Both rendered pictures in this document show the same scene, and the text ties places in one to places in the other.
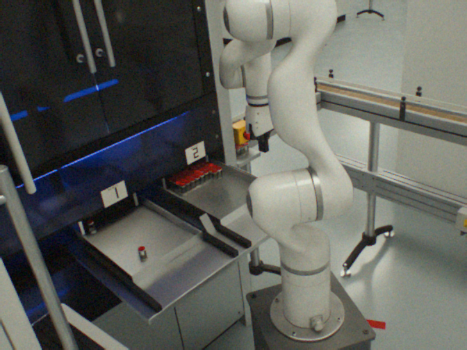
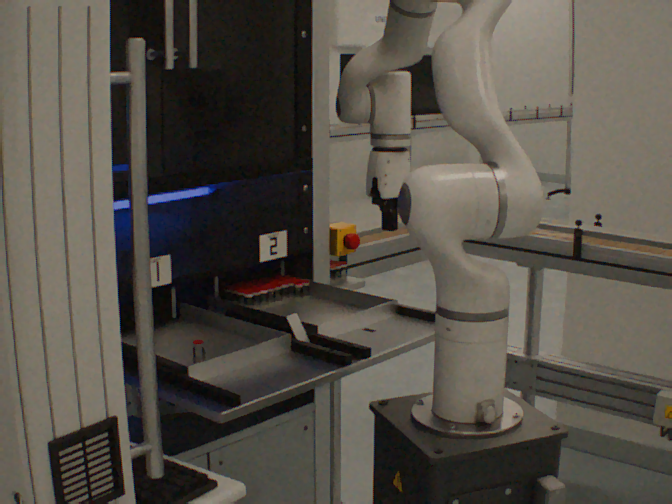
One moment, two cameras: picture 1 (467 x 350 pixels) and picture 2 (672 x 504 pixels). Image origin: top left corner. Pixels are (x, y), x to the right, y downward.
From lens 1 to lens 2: 67 cm
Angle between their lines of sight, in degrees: 19
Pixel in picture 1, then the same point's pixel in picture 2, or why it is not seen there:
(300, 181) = (476, 169)
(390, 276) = not seen: outside the picture
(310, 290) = (481, 350)
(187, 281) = (275, 384)
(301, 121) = (478, 90)
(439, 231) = (625, 477)
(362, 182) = (514, 374)
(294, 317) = (452, 405)
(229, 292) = not seen: outside the picture
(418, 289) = not seen: outside the picture
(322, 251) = (501, 285)
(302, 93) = (480, 56)
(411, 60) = (580, 205)
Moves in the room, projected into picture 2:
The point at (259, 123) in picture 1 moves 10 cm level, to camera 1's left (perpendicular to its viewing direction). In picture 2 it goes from (389, 177) to (340, 178)
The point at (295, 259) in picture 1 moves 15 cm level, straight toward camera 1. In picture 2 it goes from (463, 293) to (478, 321)
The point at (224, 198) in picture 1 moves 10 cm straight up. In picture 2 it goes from (316, 317) to (315, 273)
